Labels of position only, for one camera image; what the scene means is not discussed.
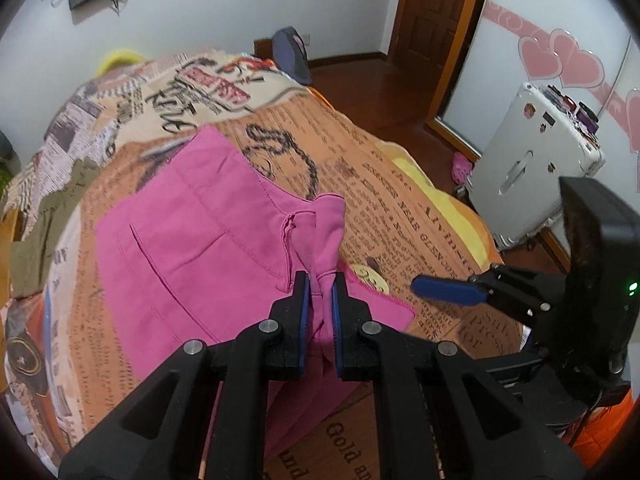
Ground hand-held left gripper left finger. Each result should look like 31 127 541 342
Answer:
59 271 313 480

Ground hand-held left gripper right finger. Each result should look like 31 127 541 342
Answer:
331 271 586 480

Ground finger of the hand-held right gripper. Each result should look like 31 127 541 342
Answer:
410 262 568 332

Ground pink pants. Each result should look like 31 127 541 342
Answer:
95 125 416 461

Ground yellow bed sheet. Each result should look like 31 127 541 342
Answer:
375 140 503 271

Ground newspaper print blanket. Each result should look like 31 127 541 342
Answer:
0 50 526 480

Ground pink clog shoe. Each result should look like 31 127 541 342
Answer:
451 152 473 184

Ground white hard-shell suitcase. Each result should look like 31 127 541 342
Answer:
467 81 607 251

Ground orange cloth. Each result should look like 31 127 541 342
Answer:
570 395 640 466

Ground dark red jar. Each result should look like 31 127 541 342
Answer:
547 85 576 109

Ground white heart-print wardrobe door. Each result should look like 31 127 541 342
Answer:
425 0 640 271

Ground blue grey backpack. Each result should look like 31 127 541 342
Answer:
271 26 313 86

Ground olive green garment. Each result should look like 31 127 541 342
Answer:
9 157 101 298

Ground brown wooden door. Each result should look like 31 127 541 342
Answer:
387 0 493 66

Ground wooden lap desk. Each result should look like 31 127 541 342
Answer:
0 205 25 281

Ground yellow foam padding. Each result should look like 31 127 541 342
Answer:
95 49 146 75

